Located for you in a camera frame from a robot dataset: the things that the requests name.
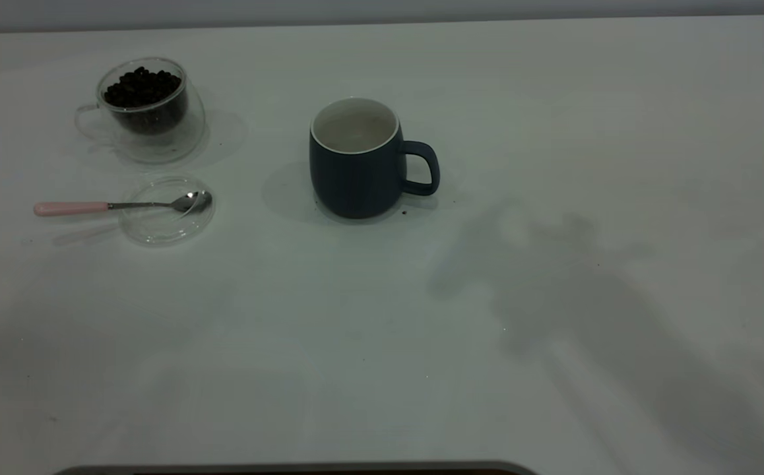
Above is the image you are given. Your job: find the dark grey ceramic mug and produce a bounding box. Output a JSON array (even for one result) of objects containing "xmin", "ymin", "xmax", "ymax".
[{"xmin": 309, "ymin": 98, "xmax": 441, "ymax": 220}]

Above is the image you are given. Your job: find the pink handled metal spoon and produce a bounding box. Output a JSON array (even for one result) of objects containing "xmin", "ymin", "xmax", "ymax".
[{"xmin": 33, "ymin": 191, "xmax": 213, "ymax": 218}]

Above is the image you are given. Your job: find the clear glass lid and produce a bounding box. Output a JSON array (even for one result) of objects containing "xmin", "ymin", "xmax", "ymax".
[{"xmin": 118, "ymin": 175, "xmax": 216, "ymax": 247}]

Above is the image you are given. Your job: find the dark coffee beans pile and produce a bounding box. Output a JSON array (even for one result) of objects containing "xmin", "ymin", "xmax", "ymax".
[{"xmin": 104, "ymin": 66, "xmax": 188, "ymax": 136}]

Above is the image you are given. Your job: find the clear double wall glass cup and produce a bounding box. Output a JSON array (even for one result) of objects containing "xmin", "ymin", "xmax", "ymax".
[{"xmin": 75, "ymin": 57, "xmax": 207, "ymax": 164}]

